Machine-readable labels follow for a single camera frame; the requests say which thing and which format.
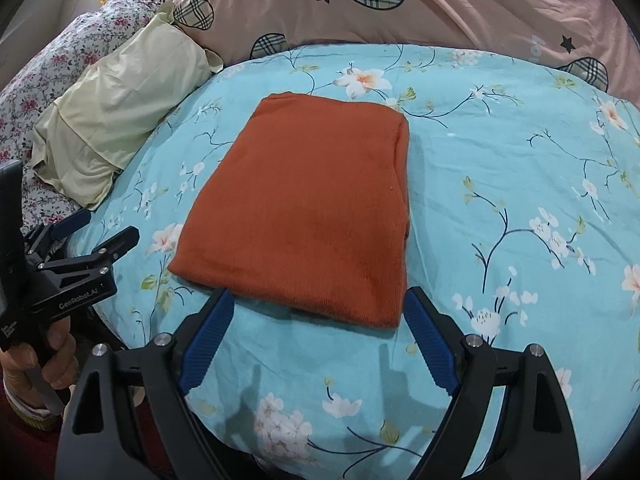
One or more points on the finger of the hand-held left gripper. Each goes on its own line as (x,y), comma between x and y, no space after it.
(72,221)
(117,242)

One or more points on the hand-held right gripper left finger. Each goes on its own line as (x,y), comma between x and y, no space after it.
(207,342)

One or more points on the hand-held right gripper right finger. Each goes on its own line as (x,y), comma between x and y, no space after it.
(430,347)

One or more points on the orange knit sweater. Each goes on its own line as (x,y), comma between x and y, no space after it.
(300,210)

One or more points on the person's left hand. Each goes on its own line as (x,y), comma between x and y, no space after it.
(62,355)

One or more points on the cream pillow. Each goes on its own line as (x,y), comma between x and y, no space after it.
(115,110)

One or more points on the white pink-flowered cloth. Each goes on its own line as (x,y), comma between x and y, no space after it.
(60,50)

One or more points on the light blue floral bedsheet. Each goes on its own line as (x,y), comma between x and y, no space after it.
(500,160)

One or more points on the pink quilt with plaid hearts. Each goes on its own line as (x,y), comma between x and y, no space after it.
(450,10)

